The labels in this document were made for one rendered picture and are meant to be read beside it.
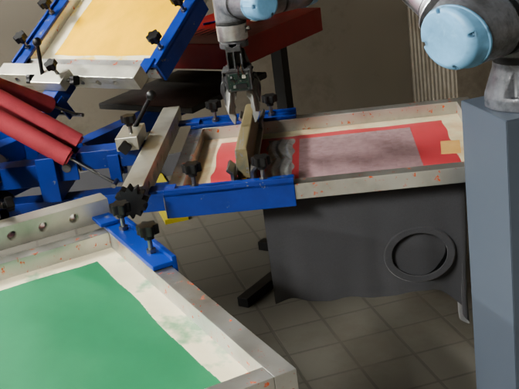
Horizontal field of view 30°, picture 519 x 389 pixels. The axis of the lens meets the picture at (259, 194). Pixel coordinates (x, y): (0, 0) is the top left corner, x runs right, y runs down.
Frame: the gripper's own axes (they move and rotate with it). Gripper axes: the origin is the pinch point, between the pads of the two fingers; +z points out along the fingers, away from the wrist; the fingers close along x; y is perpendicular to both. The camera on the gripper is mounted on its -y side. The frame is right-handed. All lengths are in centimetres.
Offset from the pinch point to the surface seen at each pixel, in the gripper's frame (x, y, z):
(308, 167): 14.8, 8.2, 12.5
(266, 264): -14, -151, 107
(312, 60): 13, -318, 55
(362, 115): 30.3, -25.6, 10.0
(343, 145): 24.0, -7.2, 12.5
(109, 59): -45, -59, -8
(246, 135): 0.8, 9.8, 2.0
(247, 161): 1.1, 20.1, 5.5
